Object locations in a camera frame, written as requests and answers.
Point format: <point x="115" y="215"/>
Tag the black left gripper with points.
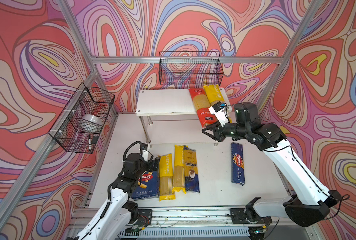
<point x="149" y="167"/>

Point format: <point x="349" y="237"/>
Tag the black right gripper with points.
<point x="211" y="128"/>

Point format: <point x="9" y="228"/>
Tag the red spaghetti bag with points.
<point x="202" y="105"/>

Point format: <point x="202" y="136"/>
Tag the yellow pastatime spaghetti bag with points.
<point x="179" y="177"/>
<point x="214" y="94"/>
<point x="166" y="175"/>

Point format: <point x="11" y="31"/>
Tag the dark blue Barilla spaghetti box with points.
<point x="237" y="164"/>

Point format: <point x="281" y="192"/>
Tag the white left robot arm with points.
<point x="118" y="211"/>

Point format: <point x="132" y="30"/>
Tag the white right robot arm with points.
<point x="311" y="201"/>

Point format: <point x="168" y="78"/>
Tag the white two-tier shelf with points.
<point x="169" y="117"/>

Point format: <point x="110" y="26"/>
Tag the blue Barilla rigatoni box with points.
<point x="148" y="187"/>

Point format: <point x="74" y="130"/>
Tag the blue Ankara spaghetti bag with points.
<point x="190" y="170"/>

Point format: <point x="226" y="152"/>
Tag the black marker pen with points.
<point x="89" y="143"/>

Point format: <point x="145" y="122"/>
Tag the silver tape roll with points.
<point x="89" y="120"/>

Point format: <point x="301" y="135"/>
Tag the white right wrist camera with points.
<point x="220" y="110"/>

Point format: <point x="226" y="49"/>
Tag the black wire basket back wall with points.
<point x="190" y="69"/>

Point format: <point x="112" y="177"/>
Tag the black wire basket wall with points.
<point x="190" y="69"/>
<point x="67" y="131"/>

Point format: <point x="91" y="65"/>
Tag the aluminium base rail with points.
<point x="182" y="222"/>

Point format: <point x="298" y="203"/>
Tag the black wire basket left wall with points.
<point x="67" y="131"/>

